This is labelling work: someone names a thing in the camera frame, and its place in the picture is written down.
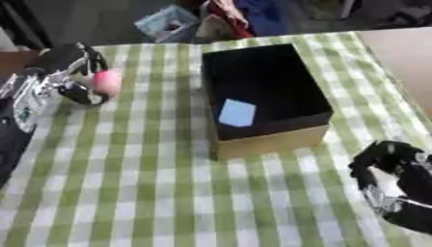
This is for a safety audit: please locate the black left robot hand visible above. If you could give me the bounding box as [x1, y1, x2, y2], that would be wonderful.
[25, 41, 112, 106]

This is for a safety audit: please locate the red cloth bag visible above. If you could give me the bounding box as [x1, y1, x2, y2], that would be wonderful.
[194, 0, 257, 41]

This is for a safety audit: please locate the pale blue bin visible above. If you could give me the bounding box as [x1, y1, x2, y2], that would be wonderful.
[133, 4, 203, 44]

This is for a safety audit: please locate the tan cardboard box black inside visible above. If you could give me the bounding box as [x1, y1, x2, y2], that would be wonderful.
[199, 42, 337, 162]

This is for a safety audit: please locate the blue cloth bag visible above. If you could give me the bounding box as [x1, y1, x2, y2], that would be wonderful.
[234, 0, 306, 38]

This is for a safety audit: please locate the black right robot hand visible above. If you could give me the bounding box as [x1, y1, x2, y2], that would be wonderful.
[345, 139, 432, 235]

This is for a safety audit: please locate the pink round toy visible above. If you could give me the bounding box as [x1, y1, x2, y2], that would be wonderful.
[89, 69, 125, 98]

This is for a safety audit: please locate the pale blue paper card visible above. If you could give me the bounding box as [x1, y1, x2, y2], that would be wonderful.
[216, 97, 258, 128]

